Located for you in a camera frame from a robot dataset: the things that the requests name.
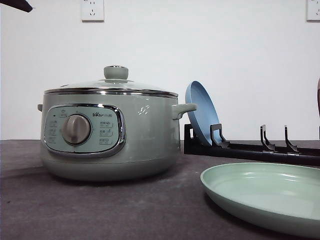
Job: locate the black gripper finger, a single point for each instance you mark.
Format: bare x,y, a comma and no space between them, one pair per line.
18,4

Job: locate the glass lid green knob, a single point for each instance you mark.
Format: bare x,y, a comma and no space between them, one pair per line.
115,78

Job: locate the green plate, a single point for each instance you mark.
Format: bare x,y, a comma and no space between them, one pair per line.
281,194

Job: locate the green electric steamer pot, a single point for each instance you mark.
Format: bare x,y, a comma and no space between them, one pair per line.
110,134

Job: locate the blue plate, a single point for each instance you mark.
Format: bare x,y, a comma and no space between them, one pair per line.
206,114

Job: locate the black plate rack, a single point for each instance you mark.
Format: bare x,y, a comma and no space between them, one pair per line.
265,149

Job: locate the white wall socket left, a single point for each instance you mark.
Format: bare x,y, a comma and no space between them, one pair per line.
92,11

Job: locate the white wall socket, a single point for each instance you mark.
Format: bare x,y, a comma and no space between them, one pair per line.
312,12
92,11

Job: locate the white wall socket right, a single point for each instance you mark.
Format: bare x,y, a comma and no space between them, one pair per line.
312,12

